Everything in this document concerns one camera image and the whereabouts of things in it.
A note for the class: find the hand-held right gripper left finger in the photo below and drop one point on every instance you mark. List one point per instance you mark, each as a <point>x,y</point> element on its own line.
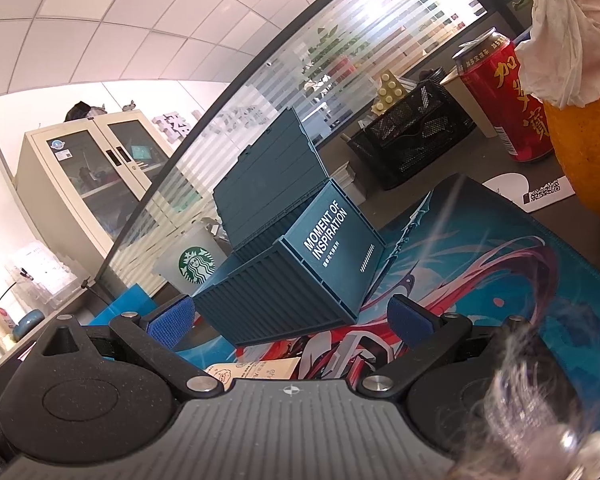
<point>172,322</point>

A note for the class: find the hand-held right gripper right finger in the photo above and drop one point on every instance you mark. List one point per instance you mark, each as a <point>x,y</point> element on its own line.
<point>405,320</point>

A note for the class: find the beige sheep print packet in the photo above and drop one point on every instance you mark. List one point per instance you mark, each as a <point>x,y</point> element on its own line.
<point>255,372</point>

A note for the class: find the teal container storage box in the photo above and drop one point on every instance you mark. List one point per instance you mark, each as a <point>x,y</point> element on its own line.
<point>290,280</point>

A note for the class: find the blue paper bag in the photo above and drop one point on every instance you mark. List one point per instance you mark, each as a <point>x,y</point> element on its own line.
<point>130,305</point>

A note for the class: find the translucent plastic cup green logo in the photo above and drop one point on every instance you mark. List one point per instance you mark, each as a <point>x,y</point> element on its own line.
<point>195,265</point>

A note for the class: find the printed desk mat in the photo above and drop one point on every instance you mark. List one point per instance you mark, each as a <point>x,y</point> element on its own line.
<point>480,260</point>

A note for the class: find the clear plastic drawer unit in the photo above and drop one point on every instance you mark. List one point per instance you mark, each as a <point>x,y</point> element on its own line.
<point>40,275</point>

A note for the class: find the blue ceramic bowl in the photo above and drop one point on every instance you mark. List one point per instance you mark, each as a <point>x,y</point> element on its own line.
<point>30,321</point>

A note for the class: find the beige glass door cabinet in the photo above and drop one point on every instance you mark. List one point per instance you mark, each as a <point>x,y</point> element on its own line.
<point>80,185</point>

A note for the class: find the white card black print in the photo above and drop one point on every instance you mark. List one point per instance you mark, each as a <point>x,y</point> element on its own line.
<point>505,182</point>

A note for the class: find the black mesh basket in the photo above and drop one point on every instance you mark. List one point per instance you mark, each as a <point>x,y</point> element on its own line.
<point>415,135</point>

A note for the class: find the beige paper cup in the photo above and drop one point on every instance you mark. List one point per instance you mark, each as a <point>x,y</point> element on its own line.
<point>467,102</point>

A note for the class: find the yellow pill blister pack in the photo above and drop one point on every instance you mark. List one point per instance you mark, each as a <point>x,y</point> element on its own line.
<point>391,91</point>

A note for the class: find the dark bag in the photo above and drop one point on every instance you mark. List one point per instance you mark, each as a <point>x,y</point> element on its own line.
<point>82,111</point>

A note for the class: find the red drink can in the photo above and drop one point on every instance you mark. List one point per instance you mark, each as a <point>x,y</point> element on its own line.
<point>505,105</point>

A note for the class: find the orange in plastic wrap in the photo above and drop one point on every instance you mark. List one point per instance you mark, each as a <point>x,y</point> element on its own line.
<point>565,35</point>

